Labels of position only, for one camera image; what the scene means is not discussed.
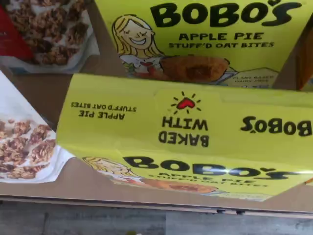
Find black metal shelf rack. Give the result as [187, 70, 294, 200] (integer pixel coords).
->
[0, 195, 313, 222]

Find orange Bobo's peanut butter box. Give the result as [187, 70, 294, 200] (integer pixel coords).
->
[295, 22, 313, 92]

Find granola bag red label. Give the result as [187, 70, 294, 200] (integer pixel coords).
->
[0, 70, 76, 184]
[0, 0, 101, 74]

